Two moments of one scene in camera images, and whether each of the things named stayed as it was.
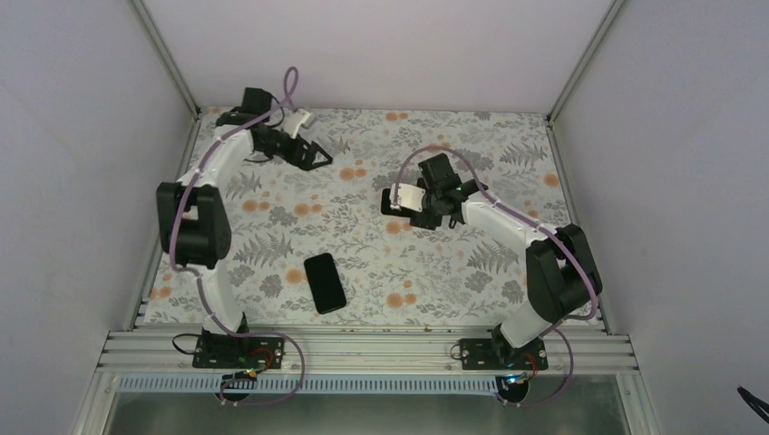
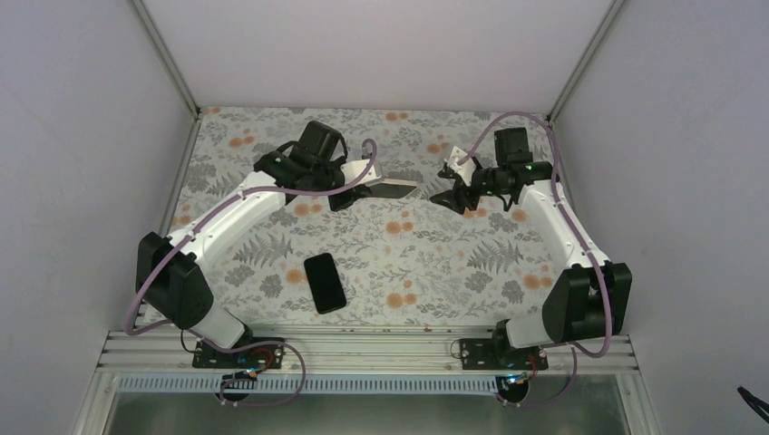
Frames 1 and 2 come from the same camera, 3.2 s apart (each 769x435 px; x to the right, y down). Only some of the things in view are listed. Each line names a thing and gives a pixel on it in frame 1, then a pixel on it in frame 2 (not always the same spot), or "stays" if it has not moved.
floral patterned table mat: (422, 219) stays
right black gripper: (429, 222) -> (456, 196)
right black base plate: (501, 354) stays
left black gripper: (306, 164) -> (336, 203)
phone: (385, 205) -> (391, 190)
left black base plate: (226, 351) stays
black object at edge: (755, 402) stays
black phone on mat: (325, 283) stays
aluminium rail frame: (366, 360) stays
